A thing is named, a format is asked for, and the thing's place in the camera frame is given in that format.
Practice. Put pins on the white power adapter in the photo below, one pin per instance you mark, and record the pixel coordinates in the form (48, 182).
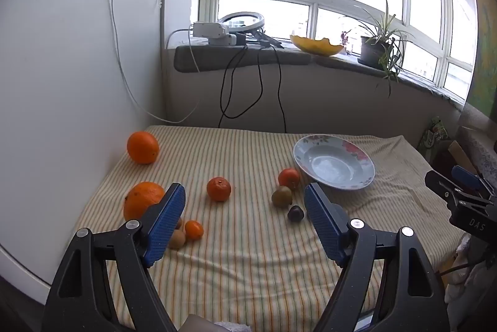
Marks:
(209, 29)

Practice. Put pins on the green snack package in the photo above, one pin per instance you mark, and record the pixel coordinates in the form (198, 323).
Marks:
(431, 136)

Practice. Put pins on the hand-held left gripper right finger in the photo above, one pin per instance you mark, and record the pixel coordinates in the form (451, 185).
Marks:
(322, 223)

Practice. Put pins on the brown kiwi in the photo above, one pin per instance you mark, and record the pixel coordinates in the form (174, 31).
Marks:
(178, 239)

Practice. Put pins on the small kumquat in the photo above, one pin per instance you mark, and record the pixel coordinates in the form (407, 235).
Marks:
(193, 230)

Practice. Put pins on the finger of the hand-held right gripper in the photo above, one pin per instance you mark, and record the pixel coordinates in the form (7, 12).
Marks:
(468, 176)
(440, 183)

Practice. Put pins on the white cabinet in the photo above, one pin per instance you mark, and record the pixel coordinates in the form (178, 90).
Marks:
(58, 83)

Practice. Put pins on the white lace cloth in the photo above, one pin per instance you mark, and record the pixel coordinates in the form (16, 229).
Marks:
(485, 151)

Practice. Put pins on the green yellow wall poster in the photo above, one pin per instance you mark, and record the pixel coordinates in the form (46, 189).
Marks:
(485, 64)

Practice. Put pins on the person's right hand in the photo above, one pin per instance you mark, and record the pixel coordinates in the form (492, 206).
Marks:
(468, 270)

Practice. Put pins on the floral white plate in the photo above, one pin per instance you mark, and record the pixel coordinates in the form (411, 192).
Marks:
(334, 169)

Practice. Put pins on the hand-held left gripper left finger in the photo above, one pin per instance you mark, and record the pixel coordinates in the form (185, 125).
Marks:
(167, 223)

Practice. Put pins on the bumpy large orange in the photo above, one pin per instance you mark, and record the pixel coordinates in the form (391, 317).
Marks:
(141, 200)

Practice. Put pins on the mandarin with stem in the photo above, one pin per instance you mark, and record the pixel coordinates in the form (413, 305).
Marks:
(289, 178)

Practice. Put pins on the small glass vase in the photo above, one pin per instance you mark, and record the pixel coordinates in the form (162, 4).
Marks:
(348, 46)

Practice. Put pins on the smooth large orange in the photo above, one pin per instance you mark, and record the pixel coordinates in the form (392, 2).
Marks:
(143, 147)

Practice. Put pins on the yellow wavy bowl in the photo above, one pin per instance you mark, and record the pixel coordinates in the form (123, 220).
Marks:
(316, 46)

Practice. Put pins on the potted spider plant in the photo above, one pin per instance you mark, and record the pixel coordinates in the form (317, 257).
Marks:
(369, 50)

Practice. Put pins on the white power strip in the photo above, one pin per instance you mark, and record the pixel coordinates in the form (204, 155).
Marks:
(223, 41)

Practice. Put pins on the brown cardboard box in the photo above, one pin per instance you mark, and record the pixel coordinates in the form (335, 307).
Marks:
(460, 157)

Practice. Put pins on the black power adapter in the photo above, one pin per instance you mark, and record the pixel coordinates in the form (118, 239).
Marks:
(241, 39)

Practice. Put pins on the green-brown round fruit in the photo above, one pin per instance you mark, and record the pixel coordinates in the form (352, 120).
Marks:
(281, 196)

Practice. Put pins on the striped tablecloth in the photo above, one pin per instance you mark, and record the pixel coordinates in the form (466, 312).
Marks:
(240, 258)

